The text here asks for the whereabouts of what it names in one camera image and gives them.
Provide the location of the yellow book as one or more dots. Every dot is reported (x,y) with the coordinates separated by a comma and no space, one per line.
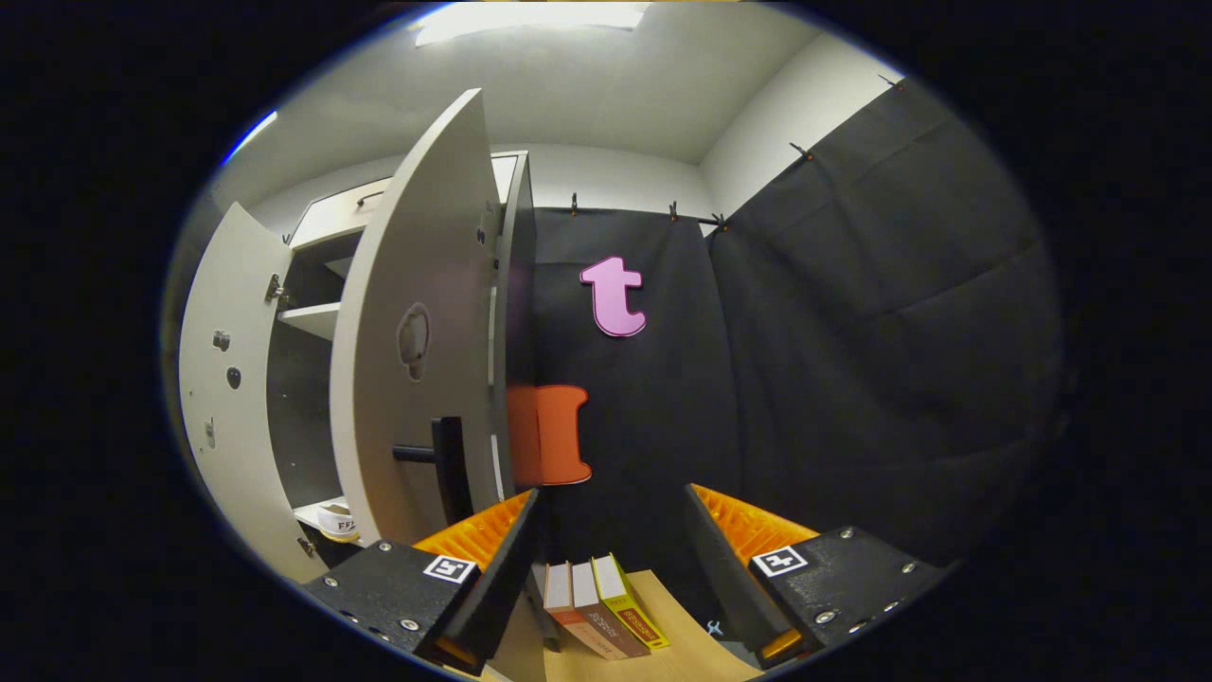
(625,601)

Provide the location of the white cabinet door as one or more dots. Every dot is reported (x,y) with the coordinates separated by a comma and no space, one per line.
(398,284)
(237,426)

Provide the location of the large ceiling light panel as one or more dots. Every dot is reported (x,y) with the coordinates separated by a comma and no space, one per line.
(530,17)

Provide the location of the small ceiling light panel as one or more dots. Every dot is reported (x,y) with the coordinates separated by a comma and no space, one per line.
(251,137)

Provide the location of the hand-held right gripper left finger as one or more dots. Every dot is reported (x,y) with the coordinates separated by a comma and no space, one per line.
(492,578)

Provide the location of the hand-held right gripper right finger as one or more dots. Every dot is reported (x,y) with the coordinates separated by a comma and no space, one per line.
(724,578)

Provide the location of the black backdrop cloth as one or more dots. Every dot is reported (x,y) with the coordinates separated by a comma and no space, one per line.
(852,332)

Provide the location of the white shoe cabinet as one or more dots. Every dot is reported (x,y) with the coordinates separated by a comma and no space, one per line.
(312,322)

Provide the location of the brown spine book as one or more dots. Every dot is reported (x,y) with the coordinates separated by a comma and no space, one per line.
(601,611)

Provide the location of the white canvas shoe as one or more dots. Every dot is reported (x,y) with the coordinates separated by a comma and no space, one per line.
(336,521)

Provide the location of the white cabinet drawer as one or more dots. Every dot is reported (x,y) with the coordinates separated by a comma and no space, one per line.
(331,218)

